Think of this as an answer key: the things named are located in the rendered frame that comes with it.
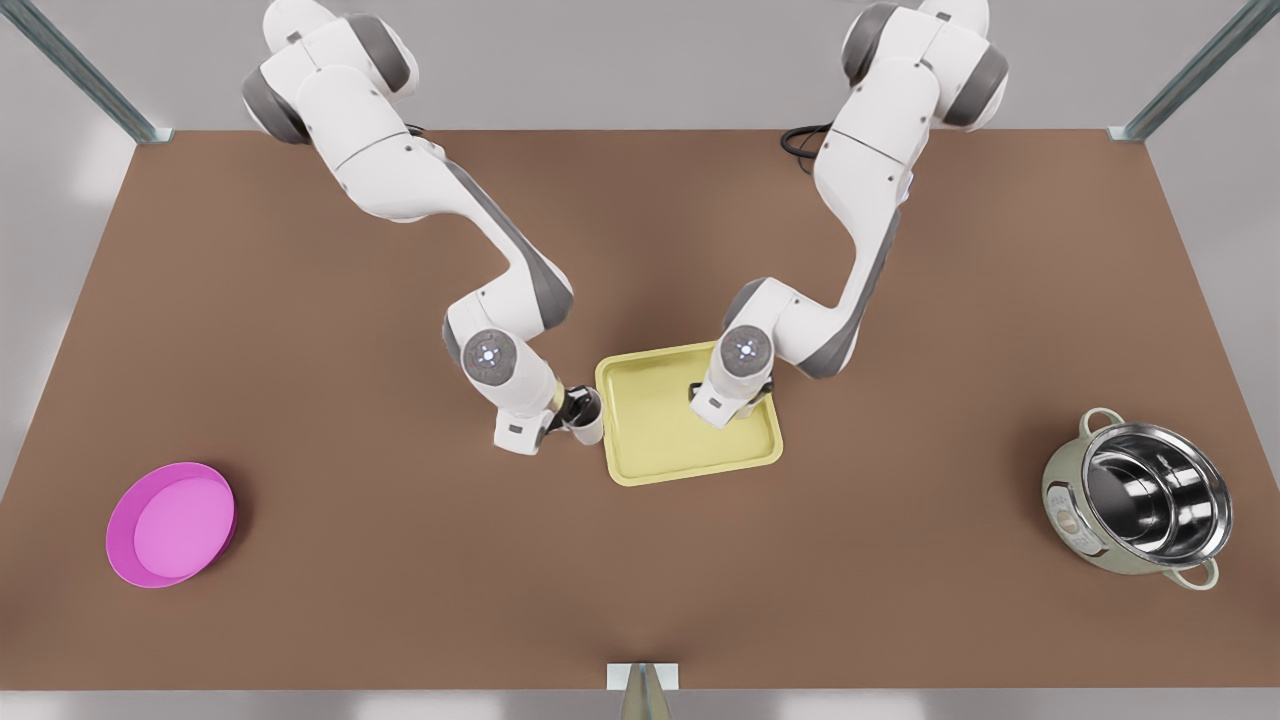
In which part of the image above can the white IKEA cup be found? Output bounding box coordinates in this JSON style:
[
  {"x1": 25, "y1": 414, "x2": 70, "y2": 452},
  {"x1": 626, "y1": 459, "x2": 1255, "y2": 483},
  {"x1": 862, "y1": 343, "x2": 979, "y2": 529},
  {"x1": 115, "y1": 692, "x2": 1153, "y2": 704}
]
[{"x1": 570, "y1": 392, "x2": 607, "y2": 447}]

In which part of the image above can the yellow rectangular tray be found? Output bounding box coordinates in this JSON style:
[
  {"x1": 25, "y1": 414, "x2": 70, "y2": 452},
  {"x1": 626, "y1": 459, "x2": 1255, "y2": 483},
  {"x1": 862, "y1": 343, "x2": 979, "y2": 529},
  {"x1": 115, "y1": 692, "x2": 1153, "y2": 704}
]
[{"x1": 595, "y1": 341, "x2": 784, "y2": 488}]

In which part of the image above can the pink round bowl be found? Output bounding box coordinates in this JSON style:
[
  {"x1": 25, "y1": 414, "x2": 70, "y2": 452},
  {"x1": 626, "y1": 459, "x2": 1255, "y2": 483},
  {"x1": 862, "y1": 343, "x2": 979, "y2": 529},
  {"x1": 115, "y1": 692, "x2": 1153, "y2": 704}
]
[{"x1": 105, "y1": 461, "x2": 238, "y2": 589}]

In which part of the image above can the beige pot with steel inside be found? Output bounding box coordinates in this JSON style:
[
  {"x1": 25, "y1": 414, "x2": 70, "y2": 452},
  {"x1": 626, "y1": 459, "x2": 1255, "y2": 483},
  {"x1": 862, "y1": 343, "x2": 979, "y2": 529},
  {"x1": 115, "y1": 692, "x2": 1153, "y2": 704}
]
[{"x1": 1041, "y1": 407, "x2": 1235, "y2": 592}]

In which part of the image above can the silver frame post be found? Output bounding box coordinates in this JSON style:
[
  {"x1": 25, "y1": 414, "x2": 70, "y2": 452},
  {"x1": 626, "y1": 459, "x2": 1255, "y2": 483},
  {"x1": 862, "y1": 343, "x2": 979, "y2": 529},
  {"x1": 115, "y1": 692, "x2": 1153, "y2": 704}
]
[
  {"x1": 607, "y1": 662, "x2": 680, "y2": 720},
  {"x1": 1108, "y1": 0, "x2": 1280, "y2": 143},
  {"x1": 0, "y1": 0, "x2": 174, "y2": 144}
]

